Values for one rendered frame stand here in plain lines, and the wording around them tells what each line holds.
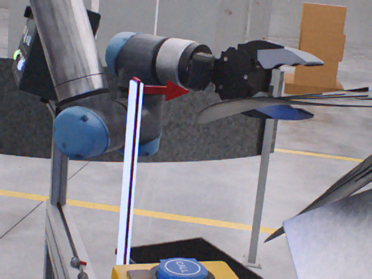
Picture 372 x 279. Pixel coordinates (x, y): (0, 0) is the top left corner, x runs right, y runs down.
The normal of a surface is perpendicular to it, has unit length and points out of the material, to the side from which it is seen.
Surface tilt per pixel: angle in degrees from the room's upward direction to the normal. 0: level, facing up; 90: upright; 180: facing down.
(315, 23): 90
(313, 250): 55
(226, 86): 84
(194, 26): 90
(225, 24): 90
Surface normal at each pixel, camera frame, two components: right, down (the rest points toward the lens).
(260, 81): 0.80, 0.22
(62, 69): -0.38, 0.15
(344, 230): -0.44, -0.44
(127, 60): -0.59, 0.14
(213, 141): 0.51, 0.25
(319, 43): -0.15, 0.22
